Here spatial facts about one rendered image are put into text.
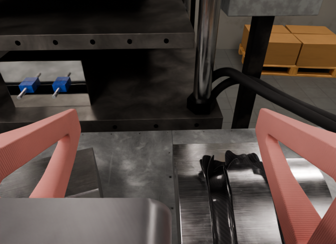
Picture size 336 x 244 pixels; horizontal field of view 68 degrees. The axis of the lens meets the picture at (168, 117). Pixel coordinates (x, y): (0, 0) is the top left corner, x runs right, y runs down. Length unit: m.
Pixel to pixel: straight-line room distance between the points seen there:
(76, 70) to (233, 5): 0.55
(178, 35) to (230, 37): 2.89
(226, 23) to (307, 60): 1.15
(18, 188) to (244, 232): 0.40
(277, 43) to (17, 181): 2.75
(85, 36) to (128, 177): 0.45
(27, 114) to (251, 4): 0.83
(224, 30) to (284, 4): 2.73
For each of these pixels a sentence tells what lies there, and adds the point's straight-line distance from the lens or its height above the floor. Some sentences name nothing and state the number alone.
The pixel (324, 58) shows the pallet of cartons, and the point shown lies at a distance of 3.22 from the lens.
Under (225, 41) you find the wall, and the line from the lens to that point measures 3.69.
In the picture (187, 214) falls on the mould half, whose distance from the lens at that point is 0.44.
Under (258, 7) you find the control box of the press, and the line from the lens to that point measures 0.91.
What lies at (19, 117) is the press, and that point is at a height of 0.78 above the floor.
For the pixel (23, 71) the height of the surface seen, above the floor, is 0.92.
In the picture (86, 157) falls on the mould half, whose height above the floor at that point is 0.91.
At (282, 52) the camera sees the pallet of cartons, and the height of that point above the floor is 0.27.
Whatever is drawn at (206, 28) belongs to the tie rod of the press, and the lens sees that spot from 0.75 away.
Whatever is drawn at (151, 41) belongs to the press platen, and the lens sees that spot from 0.82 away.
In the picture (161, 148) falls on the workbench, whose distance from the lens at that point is 0.70.
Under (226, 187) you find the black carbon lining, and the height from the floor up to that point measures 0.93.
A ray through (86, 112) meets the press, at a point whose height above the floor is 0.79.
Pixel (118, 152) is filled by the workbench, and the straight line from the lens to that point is 0.70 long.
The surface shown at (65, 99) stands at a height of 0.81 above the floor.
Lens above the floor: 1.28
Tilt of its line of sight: 36 degrees down
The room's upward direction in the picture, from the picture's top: straight up
